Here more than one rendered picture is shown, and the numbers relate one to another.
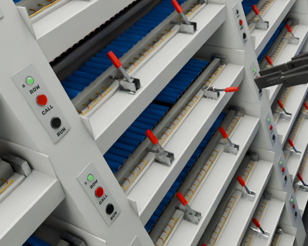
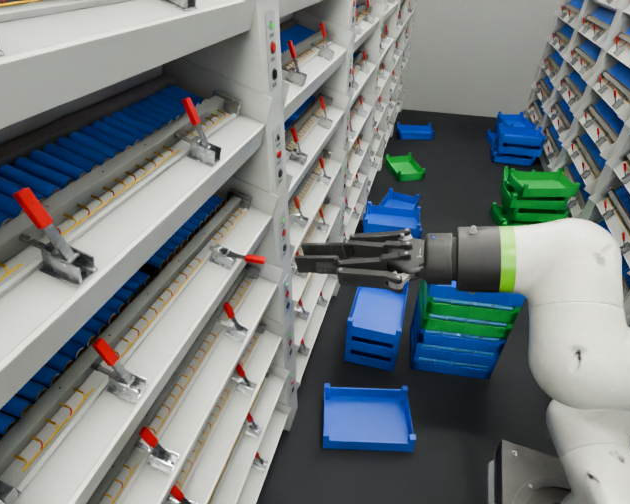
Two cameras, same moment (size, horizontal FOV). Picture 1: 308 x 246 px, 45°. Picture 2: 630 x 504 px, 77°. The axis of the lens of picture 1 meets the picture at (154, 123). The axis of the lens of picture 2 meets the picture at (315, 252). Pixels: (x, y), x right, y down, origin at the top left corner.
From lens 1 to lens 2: 0.34 m
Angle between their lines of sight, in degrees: 26
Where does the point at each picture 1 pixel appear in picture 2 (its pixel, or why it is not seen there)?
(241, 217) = (234, 422)
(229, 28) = (262, 159)
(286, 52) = (315, 192)
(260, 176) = (264, 357)
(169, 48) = (168, 185)
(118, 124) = (21, 366)
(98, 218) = not seen: outside the picture
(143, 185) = (73, 451)
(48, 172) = not seen: outside the picture
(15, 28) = not seen: outside the picture
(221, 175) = (217, 378)
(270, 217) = (265, 402)
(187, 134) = (175, 332)
